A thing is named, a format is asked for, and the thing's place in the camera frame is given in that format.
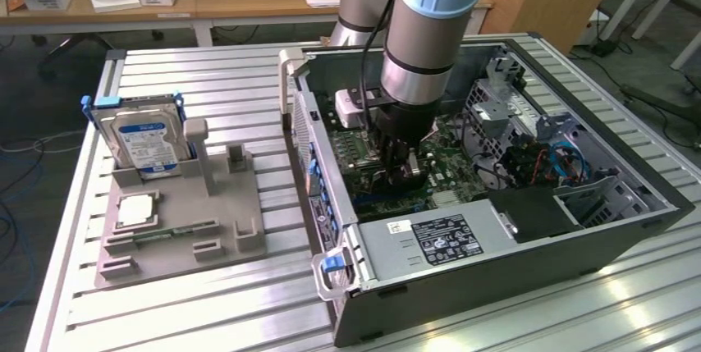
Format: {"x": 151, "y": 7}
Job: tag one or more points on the hard disk in blue caddy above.
{"x": 139, "y": 143}

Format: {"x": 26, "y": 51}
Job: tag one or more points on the green RAM stick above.
{"x": 165, "y": 234}

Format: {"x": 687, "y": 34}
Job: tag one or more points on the silver CPU chip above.
{"x": 134, "y": 210}

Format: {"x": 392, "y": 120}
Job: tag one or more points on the white floor unit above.
{"x": 592, "y": 32}

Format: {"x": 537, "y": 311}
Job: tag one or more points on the grey power supply unit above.
{"x": 389, "y": 253}

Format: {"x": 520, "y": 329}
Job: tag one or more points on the wooden desk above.
{"x": 246, "y": 3}

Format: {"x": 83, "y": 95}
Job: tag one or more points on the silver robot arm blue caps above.
{"x": 422, "y": 40}

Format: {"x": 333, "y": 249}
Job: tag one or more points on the white table frame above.
{"x": 612, "y": 21}

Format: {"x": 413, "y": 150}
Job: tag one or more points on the small metal disk bay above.
{"x": 603, "y": 204}

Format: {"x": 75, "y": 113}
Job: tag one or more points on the black floor stand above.
{"x": 657, "y": 99}

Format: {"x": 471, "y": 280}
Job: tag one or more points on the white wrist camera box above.
{"x": 350, "y": 108}

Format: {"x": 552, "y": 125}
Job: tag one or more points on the metal disk bay cage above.
{"x": 501, "y": 101}

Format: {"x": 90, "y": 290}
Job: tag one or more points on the black power adapter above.
{"x": 604, "y": 48}

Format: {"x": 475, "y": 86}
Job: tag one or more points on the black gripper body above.
{"x": 408, "y": 122}

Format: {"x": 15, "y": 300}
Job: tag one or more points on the green motherboard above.
{"x": 455, "y": 188}

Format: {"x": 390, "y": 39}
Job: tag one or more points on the open black PC case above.
{"x": 493, "y": 286}

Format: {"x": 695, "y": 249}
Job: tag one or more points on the wooden cabinet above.
{"x": 548, "y": 3}

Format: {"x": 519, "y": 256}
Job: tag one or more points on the grey printed parts rack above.
{"x": 175, "y": 212}

